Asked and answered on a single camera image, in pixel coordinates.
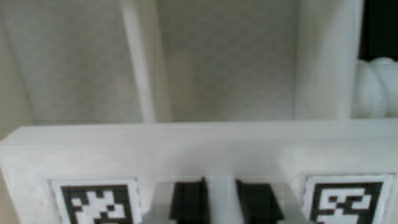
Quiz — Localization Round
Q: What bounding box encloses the white cabinet box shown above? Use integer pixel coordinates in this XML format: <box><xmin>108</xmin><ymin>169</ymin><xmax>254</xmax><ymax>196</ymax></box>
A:
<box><xmin>0</xmin><ymin>0</ymin><xmax>366</xmax><ymax>126</ymax></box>

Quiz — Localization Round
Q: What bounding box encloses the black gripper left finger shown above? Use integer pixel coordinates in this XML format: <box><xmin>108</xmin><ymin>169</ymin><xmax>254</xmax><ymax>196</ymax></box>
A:
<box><xmin>169</xmin><ymin>179</ymin><xmax>209</xmax><ymax>224</ymax></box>

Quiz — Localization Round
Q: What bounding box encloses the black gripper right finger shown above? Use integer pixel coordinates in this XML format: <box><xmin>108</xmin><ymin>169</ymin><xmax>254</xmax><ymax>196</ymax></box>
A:
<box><xmin>236</xmin><ymin>180</ymin><xmax>284</xmax><ymax>224</ymax></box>

